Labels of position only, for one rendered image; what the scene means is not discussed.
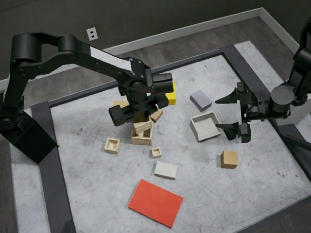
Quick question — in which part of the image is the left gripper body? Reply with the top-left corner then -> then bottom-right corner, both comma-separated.
108,93 -> 169,127

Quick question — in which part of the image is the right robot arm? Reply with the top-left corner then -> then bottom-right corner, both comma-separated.
240,16 -> 311,119

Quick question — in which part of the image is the tan rectangular box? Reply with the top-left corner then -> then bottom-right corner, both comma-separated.
150,107 -> 163,123

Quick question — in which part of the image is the red flat rectangular slab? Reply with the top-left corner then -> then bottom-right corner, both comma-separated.
128,179 -> 183,228

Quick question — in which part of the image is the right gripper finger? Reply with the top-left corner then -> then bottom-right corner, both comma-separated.
215,87 -> 237,104
215,122 -> 240,138

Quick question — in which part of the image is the yellow rectangular block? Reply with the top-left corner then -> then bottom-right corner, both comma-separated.
165,82 -> 176,105

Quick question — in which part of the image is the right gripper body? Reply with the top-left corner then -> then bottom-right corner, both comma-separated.
236,82 -> 269,143

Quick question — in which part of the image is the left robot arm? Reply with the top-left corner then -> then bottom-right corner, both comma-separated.
0,31 -> 174,136

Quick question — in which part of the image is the tan cardboard cube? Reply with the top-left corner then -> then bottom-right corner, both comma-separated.
113,100 -> 129,108
221,150 -> 238,169

